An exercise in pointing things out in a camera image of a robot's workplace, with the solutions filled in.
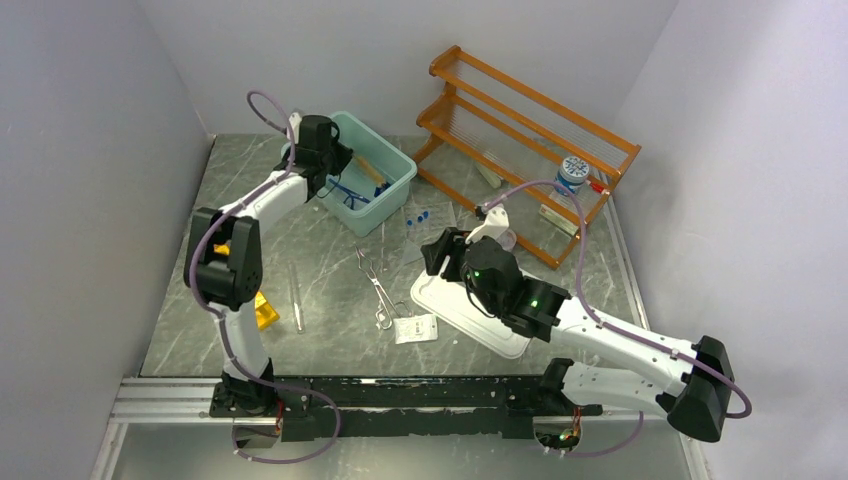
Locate clear plastic funnel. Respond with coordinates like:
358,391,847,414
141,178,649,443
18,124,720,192
398,240,423,266

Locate blue safety glasses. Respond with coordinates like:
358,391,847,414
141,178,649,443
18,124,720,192
328,178,371,210

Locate brown test tube brush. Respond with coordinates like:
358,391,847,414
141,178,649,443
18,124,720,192
355,156,389,188

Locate small white plastic bag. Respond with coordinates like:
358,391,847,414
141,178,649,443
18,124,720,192
393,314,438,345

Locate blue item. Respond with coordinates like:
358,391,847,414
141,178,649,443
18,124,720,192
374,182,391,198

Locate metal crucible tongs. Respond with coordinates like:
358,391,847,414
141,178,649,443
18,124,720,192
354,245,412,330

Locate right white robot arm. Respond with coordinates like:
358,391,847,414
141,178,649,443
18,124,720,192
411,227,734,443

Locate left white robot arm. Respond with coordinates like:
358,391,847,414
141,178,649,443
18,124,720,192
184,115,353,416

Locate white plastic bin lid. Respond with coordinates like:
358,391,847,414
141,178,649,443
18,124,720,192
410,271,531,360

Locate light green plastic bin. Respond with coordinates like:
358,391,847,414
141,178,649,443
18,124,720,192
280,110,419,238

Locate clear round plastic container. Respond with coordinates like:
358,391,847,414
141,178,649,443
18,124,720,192
496,229,517,252

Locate white green small box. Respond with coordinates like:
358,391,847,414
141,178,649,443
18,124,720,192
539,205,579,236

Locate orange wooden shelf rack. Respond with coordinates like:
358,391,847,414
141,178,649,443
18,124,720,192
413,45,641,269

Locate clear glass test tube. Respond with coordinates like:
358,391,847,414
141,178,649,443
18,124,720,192
287,262,305,334

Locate blue white lidded jar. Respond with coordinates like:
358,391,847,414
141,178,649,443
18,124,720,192
555,156,590,195

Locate yellow test tube rack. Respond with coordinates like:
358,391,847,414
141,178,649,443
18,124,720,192
213,244,280,332

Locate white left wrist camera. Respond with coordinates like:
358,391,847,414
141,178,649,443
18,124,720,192
288,110,302,144

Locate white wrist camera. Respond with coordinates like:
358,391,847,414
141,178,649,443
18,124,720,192
288,110,302,144
465,205,509,245

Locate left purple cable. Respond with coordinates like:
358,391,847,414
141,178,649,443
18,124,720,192
188,90,342,466

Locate purple cable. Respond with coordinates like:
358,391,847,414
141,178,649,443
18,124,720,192
478,180,753,460
188,90,342,466

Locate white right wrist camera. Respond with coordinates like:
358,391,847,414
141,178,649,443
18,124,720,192
465,205,509,245

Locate black mounting rail base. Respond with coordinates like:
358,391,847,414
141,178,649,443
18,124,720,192
208,375,603,442

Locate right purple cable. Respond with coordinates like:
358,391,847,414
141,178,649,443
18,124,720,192
478,180,753,460

